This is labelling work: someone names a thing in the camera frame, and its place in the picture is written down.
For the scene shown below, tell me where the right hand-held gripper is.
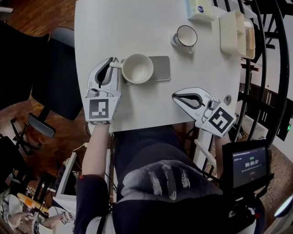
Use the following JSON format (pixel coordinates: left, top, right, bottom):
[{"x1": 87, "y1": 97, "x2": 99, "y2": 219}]
[{"x1": 172, "y1": 87, "x2": 237, "y2": 138}]

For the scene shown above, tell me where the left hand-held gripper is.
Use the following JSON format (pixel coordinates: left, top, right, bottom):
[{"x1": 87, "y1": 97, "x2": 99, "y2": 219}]
[{"x1": 85, "y1": 57, "x2": 122, "y2": 126}]

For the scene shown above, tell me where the cream ceramic mug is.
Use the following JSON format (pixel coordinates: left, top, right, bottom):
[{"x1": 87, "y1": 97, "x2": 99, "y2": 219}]
[{"x1": 109, "y1": 53, "x2": 154, "y2": 85}]

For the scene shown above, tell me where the white cup with black rim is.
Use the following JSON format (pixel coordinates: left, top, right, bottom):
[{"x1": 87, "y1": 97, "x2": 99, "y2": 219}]
[{"x1": 170, "y1": 25, "x2": 198, "y2": 53}]

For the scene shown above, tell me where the person's left forearm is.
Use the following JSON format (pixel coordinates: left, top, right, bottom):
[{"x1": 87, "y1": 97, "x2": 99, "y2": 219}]
[{"x1": 81, "y1": 124, "x2": 109, "y2": 178}]

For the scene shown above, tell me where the person's right forearm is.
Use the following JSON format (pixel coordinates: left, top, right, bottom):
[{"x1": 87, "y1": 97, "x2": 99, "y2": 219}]
[{"x1": 215, "y1": 133, "x2": 230, "y2": 179}]

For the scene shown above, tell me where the grey two-slot coaster tray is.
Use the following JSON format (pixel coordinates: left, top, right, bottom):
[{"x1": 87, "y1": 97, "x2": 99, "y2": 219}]
[{"x1": 121, "y1": 55, "x2": 172, "y2": 85}]

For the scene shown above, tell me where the white table leg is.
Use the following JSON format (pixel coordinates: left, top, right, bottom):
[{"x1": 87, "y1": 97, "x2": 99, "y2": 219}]
[
  {"x1": 194, "y1": 123, "x2": 218, "y2": 174},
  {"x1": 104, "y1": 134, "x2": 115, "y2": 199}
]

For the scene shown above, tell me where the black office chair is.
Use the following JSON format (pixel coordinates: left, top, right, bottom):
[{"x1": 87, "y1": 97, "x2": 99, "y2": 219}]
[{"x1": 0, "y1": 21, "x2": 84, "y2": 156}]

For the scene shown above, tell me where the cream plastic storage basket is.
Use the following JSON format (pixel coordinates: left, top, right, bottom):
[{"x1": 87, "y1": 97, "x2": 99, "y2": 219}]
[{"x1": 219, "y1": 10, "x2": 256, "y2": 59}]

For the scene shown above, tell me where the black chest monitor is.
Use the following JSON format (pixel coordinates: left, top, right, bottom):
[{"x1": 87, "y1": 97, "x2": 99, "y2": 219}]
[{"x1": 222, "y1": 138, "x2": 274, "y2": 190}]

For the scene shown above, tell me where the pale tissue box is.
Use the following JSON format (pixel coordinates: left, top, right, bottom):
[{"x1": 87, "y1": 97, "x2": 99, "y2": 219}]
[{"x1": 184, "y1": 0, "x2": 216, "y2": 22}]

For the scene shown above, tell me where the black box with green light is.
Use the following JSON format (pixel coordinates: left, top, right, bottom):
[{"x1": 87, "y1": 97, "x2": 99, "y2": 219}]
[{"x1": 276, "y1": 114, "x2": 293, "y2": 141}]

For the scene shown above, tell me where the black metal railing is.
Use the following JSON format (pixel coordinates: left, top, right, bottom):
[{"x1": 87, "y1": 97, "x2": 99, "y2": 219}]
[{"x1": 212, "y1": 0, "x2": 293, "y2": 147}]

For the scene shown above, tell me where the white flat panel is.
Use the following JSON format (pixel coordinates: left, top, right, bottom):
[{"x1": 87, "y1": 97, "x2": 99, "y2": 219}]
[{"x1": 54, "y1": 152, "x2": 77, "y2": 197}]

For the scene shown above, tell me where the dark feather print t-shirt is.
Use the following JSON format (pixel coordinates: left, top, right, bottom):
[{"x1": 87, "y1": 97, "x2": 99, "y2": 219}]
[{"x1": 74, "y1": 127, "x2": 267, "y2": 234}]

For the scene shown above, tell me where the black metal stand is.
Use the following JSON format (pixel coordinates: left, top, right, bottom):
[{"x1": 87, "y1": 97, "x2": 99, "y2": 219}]
[{"x1": 32, "y1": 175, "x2": 57, "y2": 202}]

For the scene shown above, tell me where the white round glowing device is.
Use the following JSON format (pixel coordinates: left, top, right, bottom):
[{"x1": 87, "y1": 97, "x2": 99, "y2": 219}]
[{"x1": 273, "y1": 197, "x2": 289, "y2": 218}]

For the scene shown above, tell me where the yellow wooden board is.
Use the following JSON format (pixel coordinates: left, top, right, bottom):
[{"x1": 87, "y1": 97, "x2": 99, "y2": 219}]
[{"x1": 17, "y1": 193, "x2": 50, "y2": 218}]

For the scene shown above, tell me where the black chest mount rig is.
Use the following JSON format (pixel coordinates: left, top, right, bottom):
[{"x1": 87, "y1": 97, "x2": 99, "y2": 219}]
[{"x1": 228, "y1": 187, "x2": 267, "y2": 229}]

